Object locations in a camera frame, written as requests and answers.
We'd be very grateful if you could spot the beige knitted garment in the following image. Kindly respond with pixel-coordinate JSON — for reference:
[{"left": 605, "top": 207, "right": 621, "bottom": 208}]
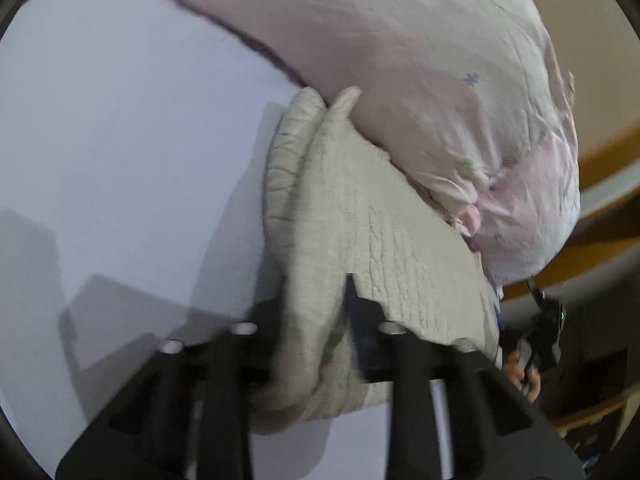
[{"left": 250, "top": 87, "right": 499, "bottom": 434}]

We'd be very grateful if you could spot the person's hand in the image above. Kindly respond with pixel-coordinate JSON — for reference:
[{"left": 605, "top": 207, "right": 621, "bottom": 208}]
[{"left": 502, "top": 350, "right": 541, "bottom": 403}]

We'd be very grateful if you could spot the pink floral duvet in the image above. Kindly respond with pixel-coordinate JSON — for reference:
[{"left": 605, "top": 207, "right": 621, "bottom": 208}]
[{"left": 176, "top": 0, "right": 580, "bottom": 286}]

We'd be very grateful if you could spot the wooden bed frame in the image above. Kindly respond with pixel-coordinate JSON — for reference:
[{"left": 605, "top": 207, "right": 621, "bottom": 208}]
[{"left": 499, "top": 129, "right": 640, "bottom": 306}]

